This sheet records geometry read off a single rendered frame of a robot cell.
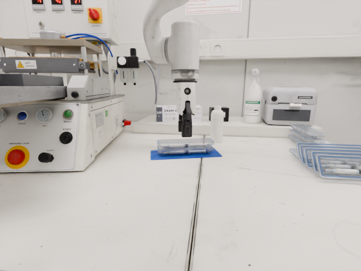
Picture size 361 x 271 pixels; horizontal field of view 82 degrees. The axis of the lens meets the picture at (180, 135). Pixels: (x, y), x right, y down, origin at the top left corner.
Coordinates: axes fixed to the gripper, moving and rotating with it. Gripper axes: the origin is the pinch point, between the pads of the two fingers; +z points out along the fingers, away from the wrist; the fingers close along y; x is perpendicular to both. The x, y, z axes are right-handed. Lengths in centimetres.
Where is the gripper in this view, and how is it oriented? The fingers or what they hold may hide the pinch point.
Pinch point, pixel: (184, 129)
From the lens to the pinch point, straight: 67.7
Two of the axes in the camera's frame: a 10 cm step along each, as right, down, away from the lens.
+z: 0.0, 9.7, 2.3
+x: -9.9, 0.3, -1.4
